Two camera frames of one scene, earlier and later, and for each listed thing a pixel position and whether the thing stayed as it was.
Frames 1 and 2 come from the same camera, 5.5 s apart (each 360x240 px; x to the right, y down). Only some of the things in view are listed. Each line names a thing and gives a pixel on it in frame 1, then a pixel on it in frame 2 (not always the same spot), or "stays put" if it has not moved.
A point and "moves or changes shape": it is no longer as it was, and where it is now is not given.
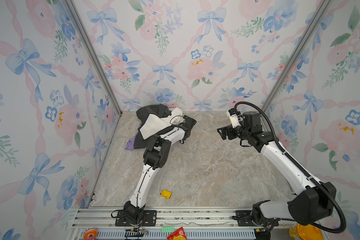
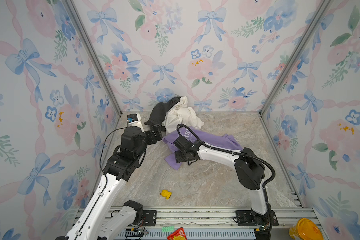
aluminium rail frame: x=98 y=223 stays put
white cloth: x=154 y=124 moves or changes shape
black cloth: x=159 y=110 moves or changes shape
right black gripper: x=228 y=129 → x=177 y=157
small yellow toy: x=166 y=194 stays put
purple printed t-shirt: x=129 y=145 moves or changes shape
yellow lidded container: x=309 y=232 stays put
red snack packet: x=179 y=234 stays put
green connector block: x=168 y=229 stays put
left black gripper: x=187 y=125 → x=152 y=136
